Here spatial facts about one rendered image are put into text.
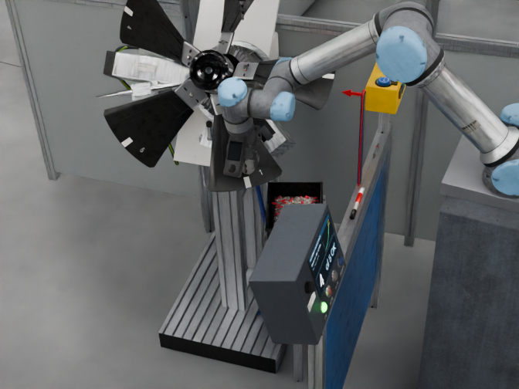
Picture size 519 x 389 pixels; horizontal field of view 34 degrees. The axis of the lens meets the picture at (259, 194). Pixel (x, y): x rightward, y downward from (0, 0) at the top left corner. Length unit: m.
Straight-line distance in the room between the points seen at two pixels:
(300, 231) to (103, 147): 2.16
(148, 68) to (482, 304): 1.23
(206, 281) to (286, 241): 1.59
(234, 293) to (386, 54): 1.52
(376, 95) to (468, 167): 0.43
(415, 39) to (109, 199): 2.33
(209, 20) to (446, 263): 1.08
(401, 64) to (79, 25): 1.90
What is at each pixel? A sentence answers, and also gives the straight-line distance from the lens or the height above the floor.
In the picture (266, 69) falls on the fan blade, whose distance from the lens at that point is 2.50.
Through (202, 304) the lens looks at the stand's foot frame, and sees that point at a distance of 3.34.
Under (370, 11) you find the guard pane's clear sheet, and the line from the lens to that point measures 3.12.
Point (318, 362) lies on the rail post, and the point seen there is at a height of 0.67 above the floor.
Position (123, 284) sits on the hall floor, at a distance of 3.58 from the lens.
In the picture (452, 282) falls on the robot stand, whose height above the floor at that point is 0.76.
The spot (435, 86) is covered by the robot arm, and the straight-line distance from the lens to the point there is 2.03.
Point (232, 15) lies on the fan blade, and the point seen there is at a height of 1.33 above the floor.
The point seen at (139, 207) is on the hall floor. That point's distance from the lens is 3.94.
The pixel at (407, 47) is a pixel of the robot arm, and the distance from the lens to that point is 1.96.
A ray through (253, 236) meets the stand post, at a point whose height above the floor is 0.26.
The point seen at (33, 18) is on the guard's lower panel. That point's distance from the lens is 3.71.
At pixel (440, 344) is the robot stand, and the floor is 0.49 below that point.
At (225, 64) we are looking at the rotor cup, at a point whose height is 1.24.
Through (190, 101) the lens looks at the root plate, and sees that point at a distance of 2.57.
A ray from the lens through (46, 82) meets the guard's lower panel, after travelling 3.86.
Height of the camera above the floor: 2.49
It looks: 39 degrees down
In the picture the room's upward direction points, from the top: 3 degrees counter-clockwise
